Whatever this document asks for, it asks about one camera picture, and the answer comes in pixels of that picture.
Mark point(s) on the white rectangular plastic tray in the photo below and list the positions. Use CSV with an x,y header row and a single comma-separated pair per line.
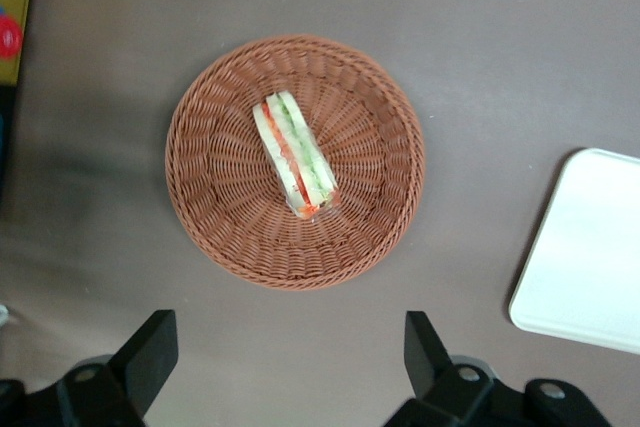
x,y
585,257

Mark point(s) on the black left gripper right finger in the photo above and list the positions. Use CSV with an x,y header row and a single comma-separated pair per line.
x,y
430,372

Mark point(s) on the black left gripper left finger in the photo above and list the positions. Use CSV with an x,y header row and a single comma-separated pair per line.
x,y
135,367

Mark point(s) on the round brown wicker basket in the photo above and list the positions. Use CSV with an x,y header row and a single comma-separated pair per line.
x,y
225,207

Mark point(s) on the plastic triangle sandwich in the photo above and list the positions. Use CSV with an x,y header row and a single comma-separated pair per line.
x,y
295,152

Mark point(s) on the red round knob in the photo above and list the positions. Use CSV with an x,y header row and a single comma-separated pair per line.
x,y
9,38

